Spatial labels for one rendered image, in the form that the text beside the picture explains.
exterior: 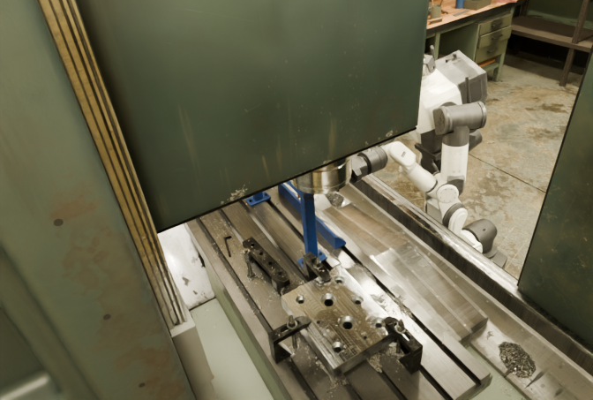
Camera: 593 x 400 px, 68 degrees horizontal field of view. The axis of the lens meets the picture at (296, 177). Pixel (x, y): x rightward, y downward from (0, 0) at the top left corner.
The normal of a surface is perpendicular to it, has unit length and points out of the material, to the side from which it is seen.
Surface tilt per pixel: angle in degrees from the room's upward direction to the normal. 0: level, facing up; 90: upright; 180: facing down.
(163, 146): 90
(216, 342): 0
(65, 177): 90
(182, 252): 24
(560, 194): 90
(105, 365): 90
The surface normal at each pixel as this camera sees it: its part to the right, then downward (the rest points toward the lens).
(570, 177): -0.86, 0.35
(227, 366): -0.07, -0.81
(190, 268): 0.13, -0.56
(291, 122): 0.51, 0.47
